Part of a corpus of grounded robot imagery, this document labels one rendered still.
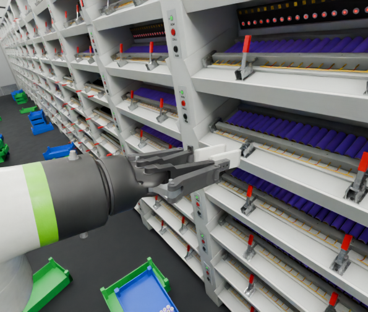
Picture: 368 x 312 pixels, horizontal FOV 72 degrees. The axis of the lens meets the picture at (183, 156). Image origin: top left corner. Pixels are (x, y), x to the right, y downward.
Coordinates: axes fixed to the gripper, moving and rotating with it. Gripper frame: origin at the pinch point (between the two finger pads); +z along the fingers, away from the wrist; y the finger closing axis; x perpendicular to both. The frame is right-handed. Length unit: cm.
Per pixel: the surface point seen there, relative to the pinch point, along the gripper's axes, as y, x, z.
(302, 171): 3.1, -6.9, 23.6
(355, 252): 15.2, -24.4, 31.4
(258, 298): -9, -66, 36
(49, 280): -107, -109, -24
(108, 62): -100, 13, 19
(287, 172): 0.6, -7.8, 22.0
